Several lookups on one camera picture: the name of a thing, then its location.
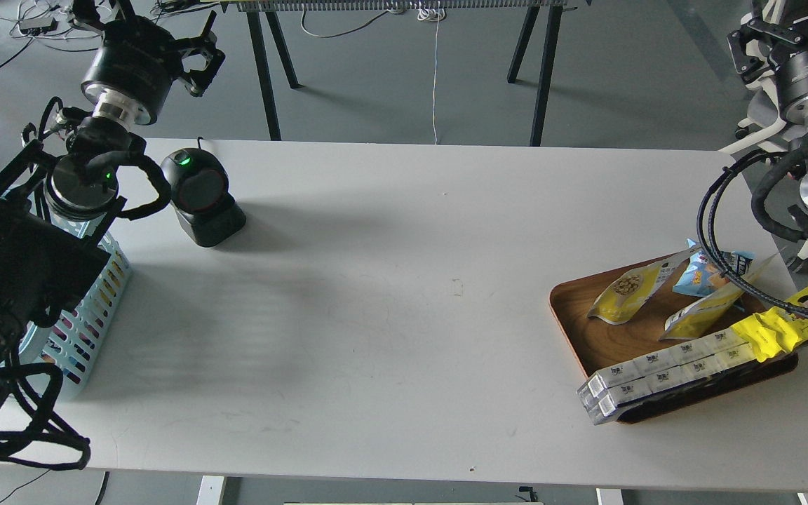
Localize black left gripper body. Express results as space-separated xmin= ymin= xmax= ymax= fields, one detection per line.
xmin=81 ymin=18 xmax=182 ymax=125

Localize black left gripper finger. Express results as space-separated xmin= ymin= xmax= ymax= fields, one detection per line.
xmin=182 ymin=48 xmax=225 ymax=97
xmin=166 ymin=11 xmax=218 ymax=53

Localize yellow nut snack pouch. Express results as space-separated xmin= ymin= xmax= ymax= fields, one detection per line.
xmin=586 ymin=245 xmax=700 ymax=324

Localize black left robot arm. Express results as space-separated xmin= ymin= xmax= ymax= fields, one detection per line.
xmin=0 ymin=1 xmax=245 ymax=471

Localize blue snack bag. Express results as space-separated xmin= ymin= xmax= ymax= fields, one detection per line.
xmin=671 ymin=250 xmax=755 ymax=297

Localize yellow cartoon snack bag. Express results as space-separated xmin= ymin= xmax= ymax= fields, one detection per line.
xmin=729 ymin=286 xmax=808 ymax=363

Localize yellow white snack pouch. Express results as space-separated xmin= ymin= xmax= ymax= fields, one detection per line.
xmin=659 ymin=281 xmax=743 ymax=341

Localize light blue plastic basket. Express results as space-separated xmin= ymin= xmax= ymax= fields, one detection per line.
xmin=18 ymin=211 xmax=133 ymax=400

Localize white boxed snack pack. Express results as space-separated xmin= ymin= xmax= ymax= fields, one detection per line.
xmin=577 ymin=329 xmax=757 ymax=425

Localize black barcode scanner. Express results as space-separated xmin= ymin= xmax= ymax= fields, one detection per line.
xmin=160 ymin=135 xmax=247 ymax=248

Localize black trestle table legs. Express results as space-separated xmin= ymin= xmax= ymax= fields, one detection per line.
xmin=201 ymin=0 xmax=577 ymax=147

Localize brown wooden tray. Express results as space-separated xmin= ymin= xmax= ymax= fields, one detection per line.
xmin=549 ymin=255 xmax=799 ymax=423

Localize floor cables and adapter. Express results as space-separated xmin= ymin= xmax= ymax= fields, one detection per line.
xmin=0 ymin=0 xmax=107 ymax=95

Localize white hanging cable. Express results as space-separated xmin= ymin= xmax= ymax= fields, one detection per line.
xmin=416 ymin=6 xmax=447 ymax=145

